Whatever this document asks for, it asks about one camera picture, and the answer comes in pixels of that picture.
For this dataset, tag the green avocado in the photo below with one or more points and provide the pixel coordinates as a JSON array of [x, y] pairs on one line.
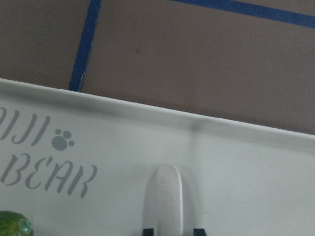
[[15, 224]]

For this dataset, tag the white ceramic spoon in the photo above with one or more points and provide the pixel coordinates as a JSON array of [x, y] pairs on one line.
[[163, 202]]

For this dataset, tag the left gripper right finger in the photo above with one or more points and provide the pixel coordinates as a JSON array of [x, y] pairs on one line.
[[199, 232]]

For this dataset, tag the white bear tray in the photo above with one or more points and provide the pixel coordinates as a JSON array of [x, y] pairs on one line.
[[78, 165]]

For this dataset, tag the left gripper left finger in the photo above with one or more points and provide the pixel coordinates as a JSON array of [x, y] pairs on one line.
[[148, 232]]

